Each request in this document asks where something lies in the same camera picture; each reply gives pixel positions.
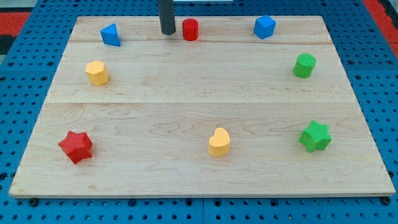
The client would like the red cylinder block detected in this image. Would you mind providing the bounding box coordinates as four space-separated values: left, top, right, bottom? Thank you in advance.
182 18 199 41

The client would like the yellow heart block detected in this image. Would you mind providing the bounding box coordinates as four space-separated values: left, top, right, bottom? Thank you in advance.
208 128 231 157

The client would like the light wooden board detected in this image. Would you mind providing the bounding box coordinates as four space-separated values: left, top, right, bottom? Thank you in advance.
9 16 396 198

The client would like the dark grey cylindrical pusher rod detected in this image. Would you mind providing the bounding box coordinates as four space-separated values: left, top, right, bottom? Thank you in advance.
157 0 176 35

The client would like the blue cube block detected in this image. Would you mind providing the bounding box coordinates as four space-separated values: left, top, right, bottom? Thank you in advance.
254 15 276 39

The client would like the yellow hexagon block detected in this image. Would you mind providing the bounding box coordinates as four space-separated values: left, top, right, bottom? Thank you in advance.
85 60 109 86

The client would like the green cylinder block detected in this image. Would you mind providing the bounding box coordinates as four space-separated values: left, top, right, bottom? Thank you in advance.
293 54 317 78

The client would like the blue triangle block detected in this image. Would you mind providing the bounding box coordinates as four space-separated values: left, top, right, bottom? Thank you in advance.
100 24 121 47

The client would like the green star block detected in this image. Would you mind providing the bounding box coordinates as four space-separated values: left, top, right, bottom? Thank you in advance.
298 120 331 152

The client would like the red star block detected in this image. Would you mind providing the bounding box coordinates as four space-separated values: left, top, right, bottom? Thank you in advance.
58 131 92 164

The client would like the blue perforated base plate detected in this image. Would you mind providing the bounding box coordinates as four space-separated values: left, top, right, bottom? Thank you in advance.
1 1 397 223

